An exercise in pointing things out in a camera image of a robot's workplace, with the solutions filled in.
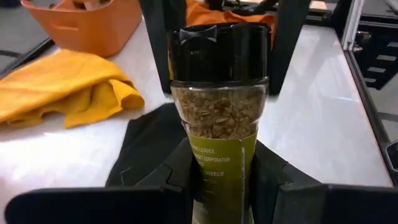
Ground yellow cloth napkin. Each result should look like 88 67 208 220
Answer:
0 49 146 129

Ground silver aluminium post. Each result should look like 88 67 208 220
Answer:
341 0 365 51

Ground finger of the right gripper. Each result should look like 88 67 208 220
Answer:
139 0 187 94
269 0 312 96

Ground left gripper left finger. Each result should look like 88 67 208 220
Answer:
4 138 195 224

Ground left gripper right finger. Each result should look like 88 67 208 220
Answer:
249 139 398 224

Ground orange plastic bin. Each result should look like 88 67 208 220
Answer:
20 0 143 58

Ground black cloth napkin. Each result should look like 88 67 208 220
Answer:
104 102 189 187

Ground black-lidded green label jar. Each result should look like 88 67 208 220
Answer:
167 22 270 224

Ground table-level camera box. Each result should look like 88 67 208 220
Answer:
385 139 398 172

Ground black table side rail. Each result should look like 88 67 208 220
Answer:
343 49 398 187
0 37 55 78

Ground orange cloth napkin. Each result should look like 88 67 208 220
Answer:
185 0 276 29

